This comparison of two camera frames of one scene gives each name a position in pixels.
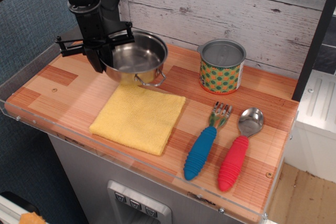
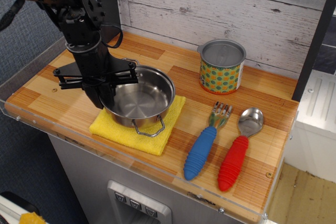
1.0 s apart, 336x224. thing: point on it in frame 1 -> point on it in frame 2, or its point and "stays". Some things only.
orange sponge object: [31, 217] stays
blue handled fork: [219, 115] stays
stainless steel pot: [140, 62] -> [143, 104]
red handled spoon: [249, 120] stays
